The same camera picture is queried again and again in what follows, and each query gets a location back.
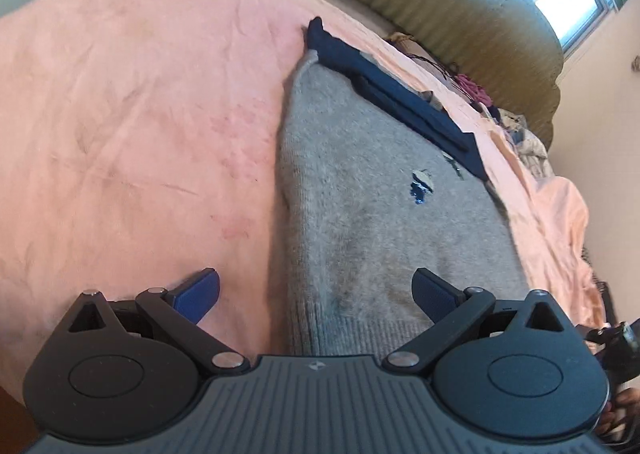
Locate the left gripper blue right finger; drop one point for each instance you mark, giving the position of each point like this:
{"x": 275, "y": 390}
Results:
{"x": 456, "y": 315}

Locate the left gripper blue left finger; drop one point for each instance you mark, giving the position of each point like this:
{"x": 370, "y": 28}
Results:
{"x": 174, "y": 315}

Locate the grey and navy knit sweater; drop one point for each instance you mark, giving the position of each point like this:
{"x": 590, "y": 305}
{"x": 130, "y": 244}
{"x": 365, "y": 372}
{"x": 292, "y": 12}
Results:
{"x": 376, "y": 184}

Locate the pile of mixed clothes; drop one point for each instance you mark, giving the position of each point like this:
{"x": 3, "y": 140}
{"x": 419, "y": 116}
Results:
{"x": 526, "y": 144}

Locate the pink bed sheet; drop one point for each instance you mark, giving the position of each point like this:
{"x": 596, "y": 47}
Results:
{"x": 139, "y": 145}

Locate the olive upholstered headboard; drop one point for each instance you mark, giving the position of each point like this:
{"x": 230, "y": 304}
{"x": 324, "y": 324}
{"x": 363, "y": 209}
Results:
{"x": 507, "y": 47}

